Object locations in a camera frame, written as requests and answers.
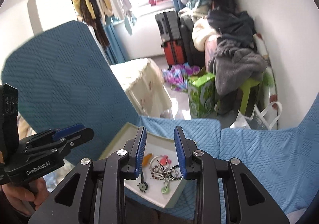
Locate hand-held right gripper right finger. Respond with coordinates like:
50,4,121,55
174,126,291,224

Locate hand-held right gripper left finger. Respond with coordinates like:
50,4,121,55
27,126,147,224

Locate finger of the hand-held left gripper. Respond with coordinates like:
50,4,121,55
52,124,95,150

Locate black spiral hair tie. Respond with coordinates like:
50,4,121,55
163,164,184,181

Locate silver chain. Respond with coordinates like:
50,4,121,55
163,168,175,185

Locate black rhinestone hair tie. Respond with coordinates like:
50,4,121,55
137,174,149,193

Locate pale green cardboard box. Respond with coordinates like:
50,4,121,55
98,122,197,209

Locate person's left hand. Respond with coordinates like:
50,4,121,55
4,177,48,217

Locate green pendant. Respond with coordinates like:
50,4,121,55
161,180,172,194

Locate green printed carton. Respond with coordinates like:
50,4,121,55
187,72,216,118

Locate white tote bag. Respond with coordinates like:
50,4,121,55
229,101,283,130

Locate blue quilted sofa cover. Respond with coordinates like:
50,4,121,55
0,20,319,224

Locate cream embroidered tablecloth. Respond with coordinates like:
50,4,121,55
110,58,172,117

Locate purple floral cloth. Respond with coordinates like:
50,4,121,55
161,63,207,92

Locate green plastic stool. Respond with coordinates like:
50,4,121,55
217,77,263,117

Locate red suitcase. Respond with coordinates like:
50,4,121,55
161,39,187,70

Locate grey fleece blanket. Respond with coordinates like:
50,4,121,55
208,38,268,96

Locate black suitcase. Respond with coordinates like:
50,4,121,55
179,16,197,67

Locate pink blanket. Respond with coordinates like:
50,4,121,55
204,35,225,65

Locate white fruit print bag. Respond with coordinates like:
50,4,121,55
254,32,277,105

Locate cream padded jacket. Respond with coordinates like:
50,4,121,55
192,19,220,51

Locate dark grey suitcase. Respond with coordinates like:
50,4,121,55
155,10,181,43

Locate dark blue garment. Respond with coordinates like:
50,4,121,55
207,8,257,49

